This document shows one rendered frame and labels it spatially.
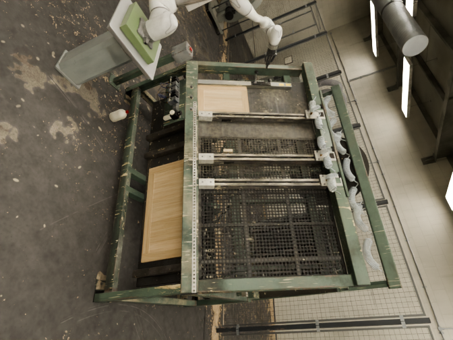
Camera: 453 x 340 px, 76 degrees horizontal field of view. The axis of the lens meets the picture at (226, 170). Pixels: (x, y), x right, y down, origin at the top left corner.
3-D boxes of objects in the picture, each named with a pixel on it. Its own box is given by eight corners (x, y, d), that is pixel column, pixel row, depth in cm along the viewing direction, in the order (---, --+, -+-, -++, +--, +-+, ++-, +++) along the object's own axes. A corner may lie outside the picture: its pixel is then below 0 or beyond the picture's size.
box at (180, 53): (170, 47, 282) (187, 40, 276) (177, 56, 292) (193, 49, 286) (170, 56, 277) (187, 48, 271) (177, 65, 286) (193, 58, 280)
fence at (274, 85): (197, 82, 290) (197, 79, 287) (290, 86, 301) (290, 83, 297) (197, 86, 288) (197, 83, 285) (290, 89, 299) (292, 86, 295)
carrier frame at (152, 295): (125, 88, 326) (189, 61, 297) (189, 146, 438) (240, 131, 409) (92, 302, 222) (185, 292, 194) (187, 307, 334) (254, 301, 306)
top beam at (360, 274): (299, 69, 315) (303, 61, 306) (309, 69, 316) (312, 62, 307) (350, 287, 210) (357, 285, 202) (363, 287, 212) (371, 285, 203)
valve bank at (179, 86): (157, 76, 281) (178, 67, 273) (166, 86, 293) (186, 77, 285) (154, 117, 258) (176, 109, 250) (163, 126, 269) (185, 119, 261)
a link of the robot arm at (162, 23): (145, 34, 219) (170, 22, 211) (143, 13, 223) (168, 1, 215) (158, 45, 234) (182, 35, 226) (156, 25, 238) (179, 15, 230)
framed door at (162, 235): (150, 169, 290) (149, 168, 288) (199, 156, 271) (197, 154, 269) (142, 262, 247) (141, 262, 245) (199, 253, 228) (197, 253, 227)
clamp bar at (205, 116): (198, 114, 271) (198, 96, 250) (319, 117, 284) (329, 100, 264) (198, 122, 267) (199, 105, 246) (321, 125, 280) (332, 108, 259)
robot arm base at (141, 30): (135, 34, 216) (141, 31, 214) (139, 17, 227) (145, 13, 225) (150, 53, 230) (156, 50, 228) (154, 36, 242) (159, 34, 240)
